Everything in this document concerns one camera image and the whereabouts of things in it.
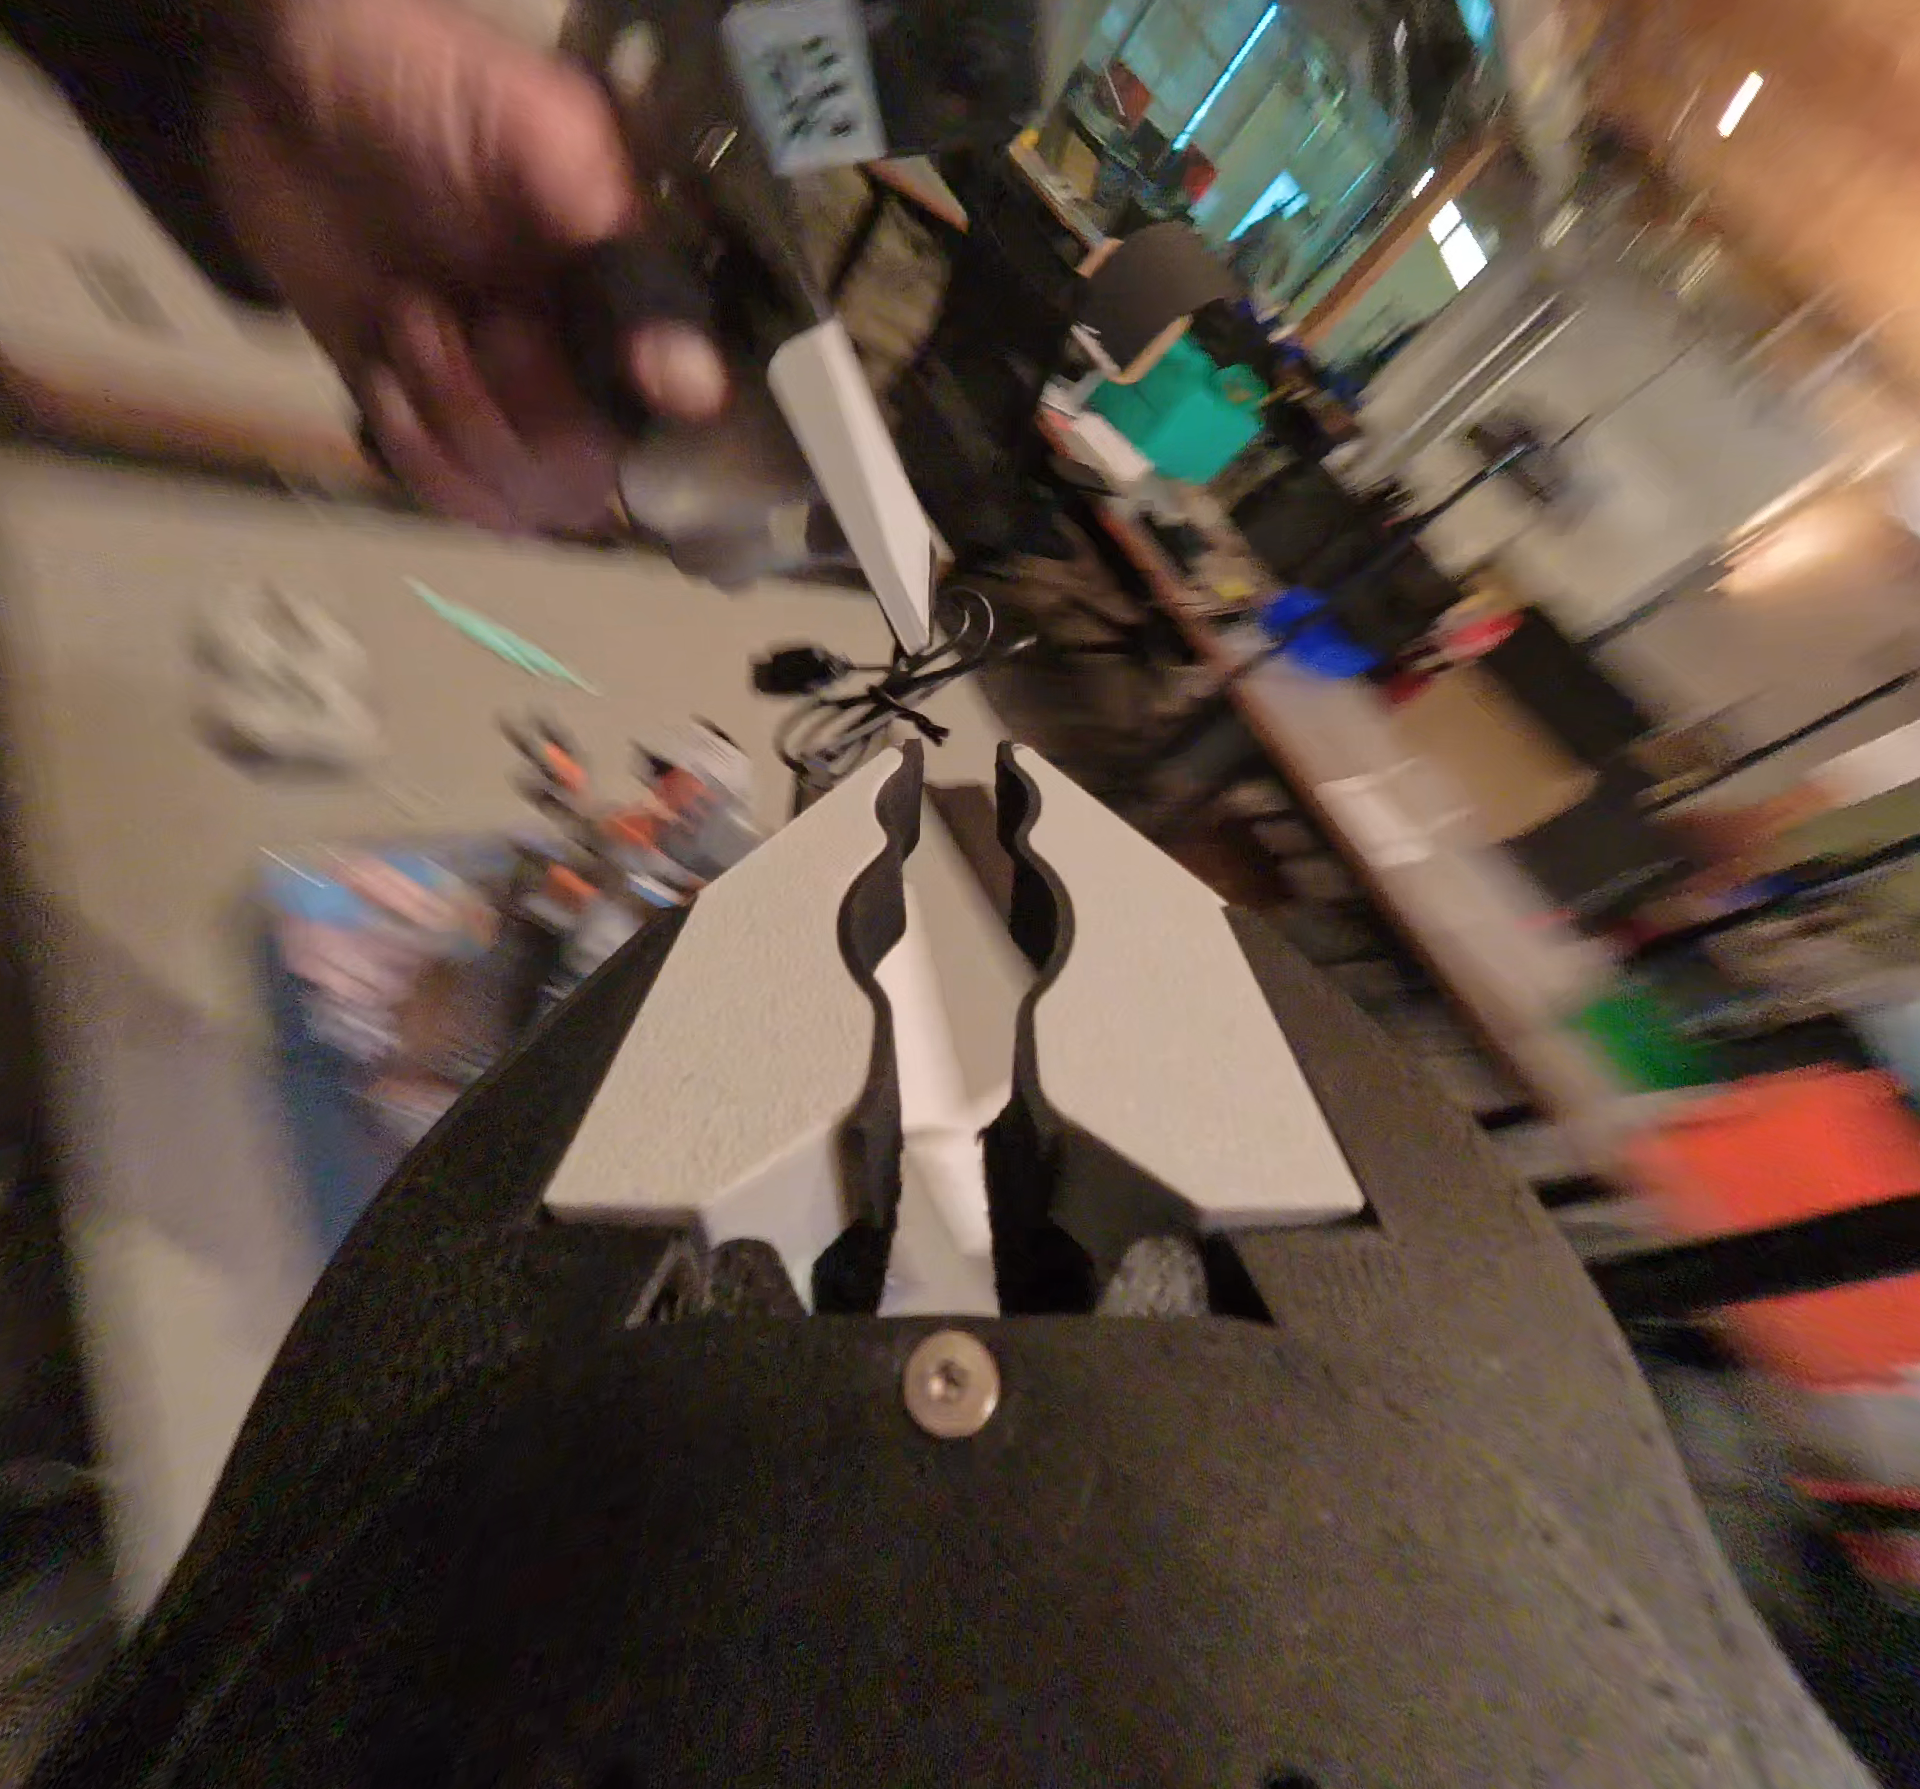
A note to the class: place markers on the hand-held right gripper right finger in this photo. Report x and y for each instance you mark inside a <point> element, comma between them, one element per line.
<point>1202,1071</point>

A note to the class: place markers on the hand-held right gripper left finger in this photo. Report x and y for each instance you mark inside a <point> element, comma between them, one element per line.
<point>706,1071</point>

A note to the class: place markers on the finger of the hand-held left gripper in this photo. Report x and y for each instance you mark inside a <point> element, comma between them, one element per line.
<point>856,471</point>

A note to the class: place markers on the grey toy battery box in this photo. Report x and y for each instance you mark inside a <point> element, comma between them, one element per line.
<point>288,681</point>

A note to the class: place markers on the person's left hand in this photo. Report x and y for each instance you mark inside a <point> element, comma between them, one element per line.
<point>436,200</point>

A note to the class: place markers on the tracked building-block toy robot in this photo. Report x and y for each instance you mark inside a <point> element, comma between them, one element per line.
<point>631,815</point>

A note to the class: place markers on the blue robot kit box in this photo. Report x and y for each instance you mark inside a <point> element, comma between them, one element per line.
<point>392,1040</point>

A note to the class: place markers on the green storage bin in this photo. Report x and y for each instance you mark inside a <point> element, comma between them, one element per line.
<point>1185,411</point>

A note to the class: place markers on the teal tweezers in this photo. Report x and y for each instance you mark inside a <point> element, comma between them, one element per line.
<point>498,636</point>

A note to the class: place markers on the small blue storage bin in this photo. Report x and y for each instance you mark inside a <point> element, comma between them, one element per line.
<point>1321,643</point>

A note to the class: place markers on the orange storage bin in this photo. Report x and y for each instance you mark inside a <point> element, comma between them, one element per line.
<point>1802,1222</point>

